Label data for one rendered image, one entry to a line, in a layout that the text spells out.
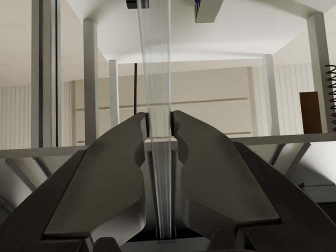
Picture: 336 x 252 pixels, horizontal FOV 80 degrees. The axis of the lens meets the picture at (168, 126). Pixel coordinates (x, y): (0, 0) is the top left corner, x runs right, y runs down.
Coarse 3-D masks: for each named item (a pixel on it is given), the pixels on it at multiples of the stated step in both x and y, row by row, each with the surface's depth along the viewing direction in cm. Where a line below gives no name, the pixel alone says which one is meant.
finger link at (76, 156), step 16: (80, 160) 8; (64, 176) 7; (32, 192) 7; (48, 192) 7; (64, 192) 7; (16, 208) 6; (32, 208) 6; (48, 208) 6; (16, 224) 6; (32, 224) 6; (0, 240) 5; (16, 240) 5; (32, 240) 5; (48, 240) 5; (64, 240) 5; (80, 240) 5
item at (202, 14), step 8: (128, 0) 41; (200, 0) 44; (208, 0) 44; (216, 0) 44; (128, 8) 42; (136, 8) 43; (200, 8) 46; (208, 8) 46; (216, 8) 47; (200, 16) 49; (208, 16) 49
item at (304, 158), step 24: (144, 144) 17; (264, 144) 17; (288, 144) 17; (312, 144) 17; (0, 168) 17; (24, 168) 17; (48, 168) 17; (144, 168) 18; (288, 168) 19; (312, 168) 19; (0, 192) 19; (24, 192) 19
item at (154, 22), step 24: (144, 0) 8; (168, 0) 8; (144, 24) 9; (168, 24) 9; (144, 48) 10; (168, 48) 10; (144, 72) 10; (168, 72) 10; (168, 96) 11; (168, 120) 13; (168, 144) 14; (168, 168) 16; (168, 192) 18; (168, 216) 22
